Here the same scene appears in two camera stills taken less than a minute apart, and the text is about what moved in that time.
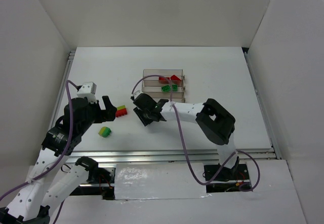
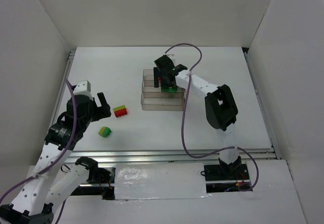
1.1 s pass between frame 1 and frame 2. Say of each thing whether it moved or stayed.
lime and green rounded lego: stayed
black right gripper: moved
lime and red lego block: stayed
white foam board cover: stayed
